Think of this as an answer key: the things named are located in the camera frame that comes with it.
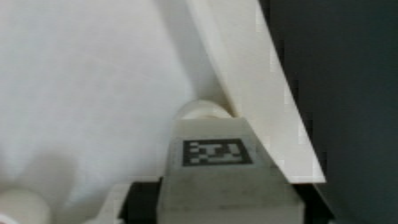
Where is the white table leg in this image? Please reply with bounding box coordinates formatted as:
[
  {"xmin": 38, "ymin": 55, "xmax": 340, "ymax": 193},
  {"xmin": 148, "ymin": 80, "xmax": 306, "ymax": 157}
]
[{"xmin": 157, "ymin": 100, "xmax": 306, "ymax": 224}]

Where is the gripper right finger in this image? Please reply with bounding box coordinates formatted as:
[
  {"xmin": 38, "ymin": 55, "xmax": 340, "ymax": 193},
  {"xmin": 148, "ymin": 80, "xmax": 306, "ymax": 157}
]
[{"xmin": 294, "ymin": 183, "xmax": 336, "ymax": 224}]

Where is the white square tabletop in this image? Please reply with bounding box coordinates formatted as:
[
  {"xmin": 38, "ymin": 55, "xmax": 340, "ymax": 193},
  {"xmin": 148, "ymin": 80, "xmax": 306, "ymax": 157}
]
[{"xmin": 0, "ymin": 0, "xmax": 326, "ymax": 224}]

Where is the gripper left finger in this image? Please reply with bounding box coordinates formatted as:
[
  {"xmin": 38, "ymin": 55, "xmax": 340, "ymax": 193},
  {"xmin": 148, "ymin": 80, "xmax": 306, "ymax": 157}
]
[{"xmin": 120, "ymin": 179, "xmax": 162, "ymax": 224}]

